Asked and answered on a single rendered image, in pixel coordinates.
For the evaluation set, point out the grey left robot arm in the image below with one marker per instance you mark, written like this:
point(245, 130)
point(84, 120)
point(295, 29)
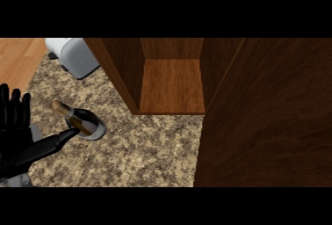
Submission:
point(16, 180)

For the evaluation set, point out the dark wine bottle gold neck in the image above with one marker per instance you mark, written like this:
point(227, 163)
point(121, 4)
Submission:
point(84, 121)

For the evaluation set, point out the dark brown cabinet door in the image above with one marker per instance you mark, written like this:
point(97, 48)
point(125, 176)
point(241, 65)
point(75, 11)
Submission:
point(267, 117)

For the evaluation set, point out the brown wooden cabinet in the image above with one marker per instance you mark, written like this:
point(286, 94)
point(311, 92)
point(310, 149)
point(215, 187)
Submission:
point(170, 85)

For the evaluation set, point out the pale grey appliance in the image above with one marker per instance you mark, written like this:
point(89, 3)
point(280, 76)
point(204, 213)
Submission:
point(75, 55)

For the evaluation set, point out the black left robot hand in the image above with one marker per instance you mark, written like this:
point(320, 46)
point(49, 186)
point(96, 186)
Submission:
point(16, 146)

